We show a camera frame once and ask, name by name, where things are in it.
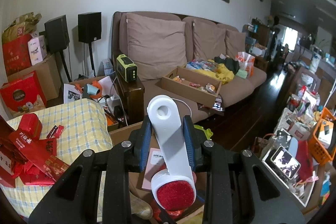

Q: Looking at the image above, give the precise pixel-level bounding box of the green cartoon lunch box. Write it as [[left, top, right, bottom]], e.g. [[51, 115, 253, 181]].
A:
[[194, 124, 214, 140]]

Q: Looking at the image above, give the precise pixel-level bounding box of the brown sofa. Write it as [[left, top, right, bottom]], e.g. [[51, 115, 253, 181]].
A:
[[112, 12, 266, 124]]

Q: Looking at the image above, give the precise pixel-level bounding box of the brown paper bag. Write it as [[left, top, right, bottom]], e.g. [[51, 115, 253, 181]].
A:
[[2, 12, 42, 44]]

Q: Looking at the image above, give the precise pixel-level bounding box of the right black speaker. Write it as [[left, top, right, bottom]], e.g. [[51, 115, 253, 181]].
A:
[[77, 12, 102, 44]]

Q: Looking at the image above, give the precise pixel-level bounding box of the red foil gift bag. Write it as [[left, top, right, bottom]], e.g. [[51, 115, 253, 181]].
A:
[[1, 117, 27, 188]]

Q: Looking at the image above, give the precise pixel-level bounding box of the white charging cable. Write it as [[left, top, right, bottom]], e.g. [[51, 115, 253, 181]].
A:
[[171, 97, 193, 118]]

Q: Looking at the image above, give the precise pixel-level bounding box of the red rounded tin box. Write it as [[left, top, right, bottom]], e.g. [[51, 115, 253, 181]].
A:
[[18, 113, 42, 140]]

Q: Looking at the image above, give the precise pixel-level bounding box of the left black speaker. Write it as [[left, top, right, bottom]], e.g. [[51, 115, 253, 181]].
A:
[[45, 15, 70, 53]]

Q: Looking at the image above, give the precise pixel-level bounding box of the shallow cardboard tray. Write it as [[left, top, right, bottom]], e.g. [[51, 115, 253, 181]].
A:
[[161, 67, 222, 107]]

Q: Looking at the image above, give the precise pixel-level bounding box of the orange plastic basket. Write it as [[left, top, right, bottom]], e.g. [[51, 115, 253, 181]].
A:
[[308, 107, 335, 166]]

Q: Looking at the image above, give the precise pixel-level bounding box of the brown cardboard box stack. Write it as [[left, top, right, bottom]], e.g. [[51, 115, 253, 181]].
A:
[[7, 54, 62, 101]]

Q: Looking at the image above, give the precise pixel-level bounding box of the yellow plastic bag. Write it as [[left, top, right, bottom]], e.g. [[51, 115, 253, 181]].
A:
[[195, 64, 235, 85]]

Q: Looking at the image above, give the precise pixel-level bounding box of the long red envelope pack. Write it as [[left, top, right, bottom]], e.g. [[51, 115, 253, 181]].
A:
[[9, 129, 69, 181]]

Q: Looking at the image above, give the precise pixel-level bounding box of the black speaker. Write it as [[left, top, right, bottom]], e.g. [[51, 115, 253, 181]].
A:
[[45, 15, 70, 53], [77, 12, 102, 44]]

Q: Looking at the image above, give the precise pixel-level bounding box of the red tall gift bag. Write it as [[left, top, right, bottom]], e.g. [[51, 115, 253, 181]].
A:
[[2, 34, 32, 76]]

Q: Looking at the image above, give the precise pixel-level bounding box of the green portable radio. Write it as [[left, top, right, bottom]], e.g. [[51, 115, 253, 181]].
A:
[[117, 54, 137, 83]]

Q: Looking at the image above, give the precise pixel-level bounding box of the brown sofa cushion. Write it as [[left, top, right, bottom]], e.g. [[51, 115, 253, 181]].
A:
[[126, 13, 187, 81]]

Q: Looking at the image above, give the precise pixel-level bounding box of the red chocolate gift box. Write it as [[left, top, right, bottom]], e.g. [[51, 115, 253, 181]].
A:
[[1, 71, 47, 117]]

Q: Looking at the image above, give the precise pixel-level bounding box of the large open cardboard box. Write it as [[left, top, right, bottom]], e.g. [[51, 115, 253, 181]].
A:
[[110, 122, 204, 223]]

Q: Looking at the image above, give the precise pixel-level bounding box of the floor box of clutter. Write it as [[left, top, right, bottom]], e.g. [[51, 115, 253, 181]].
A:
[[63, 76, 120, 103]]

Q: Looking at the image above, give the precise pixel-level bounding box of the red foil ball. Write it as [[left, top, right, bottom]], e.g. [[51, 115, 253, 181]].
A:
[[150, 200, 185, 222]]

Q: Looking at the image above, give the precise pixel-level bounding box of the small pink white box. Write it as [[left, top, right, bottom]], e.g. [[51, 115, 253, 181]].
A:
[[28, 35, 47, 65]]

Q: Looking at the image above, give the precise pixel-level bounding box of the white red lint brush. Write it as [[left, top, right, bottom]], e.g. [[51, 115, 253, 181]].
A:
[[147, 95, 196, 211]]

